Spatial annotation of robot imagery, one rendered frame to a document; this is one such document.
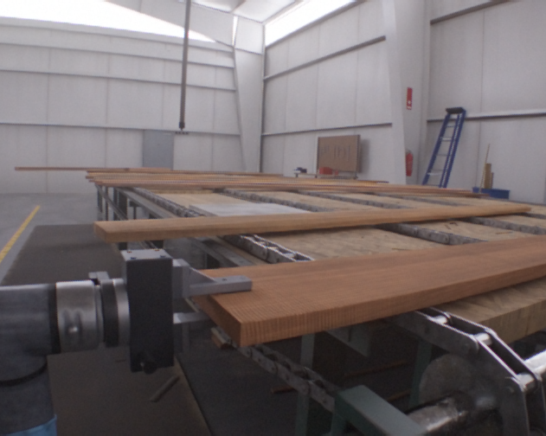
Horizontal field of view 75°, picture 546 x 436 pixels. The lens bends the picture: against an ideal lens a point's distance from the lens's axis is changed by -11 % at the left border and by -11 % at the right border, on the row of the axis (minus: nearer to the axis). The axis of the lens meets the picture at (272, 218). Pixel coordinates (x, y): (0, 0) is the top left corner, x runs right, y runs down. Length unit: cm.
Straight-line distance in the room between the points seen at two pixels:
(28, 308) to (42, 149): 1306
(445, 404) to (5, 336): 47
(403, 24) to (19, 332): 839
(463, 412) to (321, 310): 21
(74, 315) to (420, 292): 42
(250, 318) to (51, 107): 1323
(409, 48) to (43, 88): 1042
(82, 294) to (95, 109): 1313
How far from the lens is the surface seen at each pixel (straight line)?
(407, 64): 839
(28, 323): 43
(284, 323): 42
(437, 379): 56
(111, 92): 1364
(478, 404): 53
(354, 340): 59
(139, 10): 1426
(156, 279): 44
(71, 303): 43
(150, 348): 46
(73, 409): 187
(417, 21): 887
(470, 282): 64
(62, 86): 1363
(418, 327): 55
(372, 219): 138
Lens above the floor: 103
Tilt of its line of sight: 7 degrees down
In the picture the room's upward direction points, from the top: 3 degrees clockwise
